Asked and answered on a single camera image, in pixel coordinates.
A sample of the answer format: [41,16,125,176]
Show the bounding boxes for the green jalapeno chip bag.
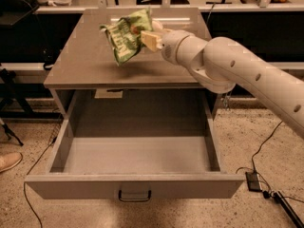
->
[100,9,153,67]

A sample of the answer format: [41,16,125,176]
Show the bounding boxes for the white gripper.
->
[141,28,198,66]

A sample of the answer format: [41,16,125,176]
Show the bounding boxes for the white paper label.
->
[94,89,123,99]

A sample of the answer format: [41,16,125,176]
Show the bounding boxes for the black drawer handle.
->
[118,190,152,202]

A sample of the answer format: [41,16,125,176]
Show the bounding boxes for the black power adapter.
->
[245,172,262,192]

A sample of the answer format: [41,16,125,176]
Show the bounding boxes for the grey open drawer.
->
[26,104,243,200]

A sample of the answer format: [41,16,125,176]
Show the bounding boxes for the white paper bowl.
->
[152,20,163,30]

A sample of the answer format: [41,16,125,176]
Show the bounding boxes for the grey cabinet counter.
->
[43,7,231,119]

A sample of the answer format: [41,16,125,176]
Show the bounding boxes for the black power cable right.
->
[235,121,304,204]

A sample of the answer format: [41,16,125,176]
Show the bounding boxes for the tan shoe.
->
[0,152,23,173]

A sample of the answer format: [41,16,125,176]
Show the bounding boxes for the black tripod stand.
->
[0,68,33,146]

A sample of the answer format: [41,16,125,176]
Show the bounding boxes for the black bar on floor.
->
[274,191,304,228]

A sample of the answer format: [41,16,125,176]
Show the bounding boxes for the black cable left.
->
[22,136,58,228]

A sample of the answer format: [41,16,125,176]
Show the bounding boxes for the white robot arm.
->
[141,29,304,138]

